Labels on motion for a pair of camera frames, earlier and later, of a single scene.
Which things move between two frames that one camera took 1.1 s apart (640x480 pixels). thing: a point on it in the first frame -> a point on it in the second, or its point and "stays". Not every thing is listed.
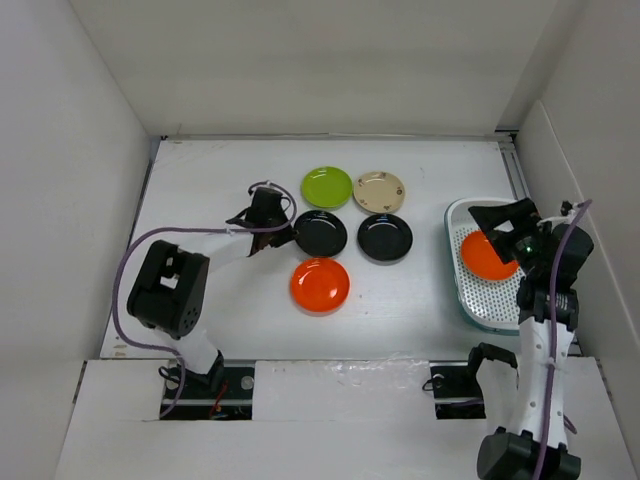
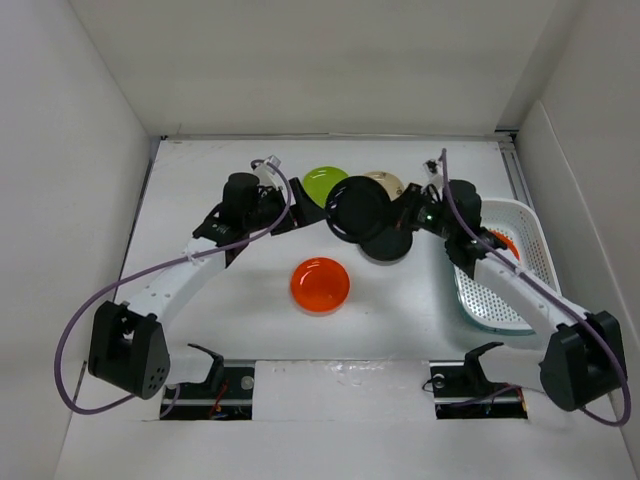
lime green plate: [326, 186] stays
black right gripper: [521, 213] -> [405, 205]
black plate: [320, 233] -> [358, 208]
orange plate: [320, 286] stays
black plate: [385, 237] stays
